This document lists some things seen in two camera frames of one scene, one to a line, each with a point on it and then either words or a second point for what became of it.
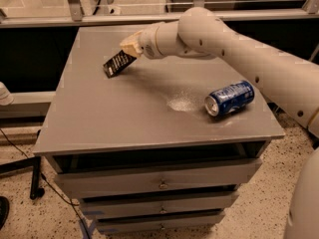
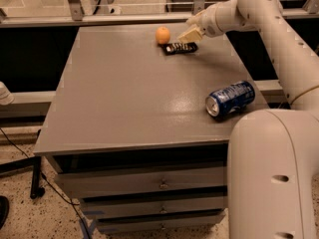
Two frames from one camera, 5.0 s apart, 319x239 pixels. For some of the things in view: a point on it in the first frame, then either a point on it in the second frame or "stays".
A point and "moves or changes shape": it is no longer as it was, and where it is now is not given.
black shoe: (4, 211) stays
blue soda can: (229, 99) stays
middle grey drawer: (133, 206) stays
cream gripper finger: (132, 45) to (192, 35)
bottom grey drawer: (168, 225) stays
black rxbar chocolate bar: (118, 63) moves or changes shape
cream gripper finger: (138, 35) to (196, 19)
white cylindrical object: (6, 98) stays
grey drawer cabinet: (153, 144) stays
